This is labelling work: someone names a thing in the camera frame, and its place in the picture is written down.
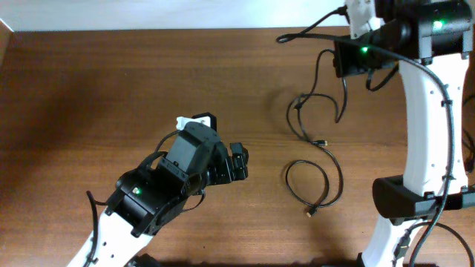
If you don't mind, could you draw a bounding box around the left camera cable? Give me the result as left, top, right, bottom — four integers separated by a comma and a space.
83, 129, 181, 267

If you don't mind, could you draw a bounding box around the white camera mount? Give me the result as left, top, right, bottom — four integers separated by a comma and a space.
345, 0, 384, 39
176, 116, 217, 131

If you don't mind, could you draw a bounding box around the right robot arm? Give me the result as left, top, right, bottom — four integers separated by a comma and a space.
336, 0, 474, 266

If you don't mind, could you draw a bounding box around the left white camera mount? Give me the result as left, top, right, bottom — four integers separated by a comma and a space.
176, 116, 217, 131

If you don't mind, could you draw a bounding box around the right camera cable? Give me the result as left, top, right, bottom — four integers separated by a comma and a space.
275, 5, 475, 267

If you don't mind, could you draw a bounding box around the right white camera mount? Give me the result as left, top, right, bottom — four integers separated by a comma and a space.
345, 0, 384, 39

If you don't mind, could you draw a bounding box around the camera cable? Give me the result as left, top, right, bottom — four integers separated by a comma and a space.
83, 129, 181, 267
275, 5, 475, 267

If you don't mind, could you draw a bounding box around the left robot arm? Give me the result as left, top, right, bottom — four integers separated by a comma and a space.
69, 117, 249, 266

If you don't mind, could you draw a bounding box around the thin black usb cable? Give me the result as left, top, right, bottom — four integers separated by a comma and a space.
285, 47, 349, 146

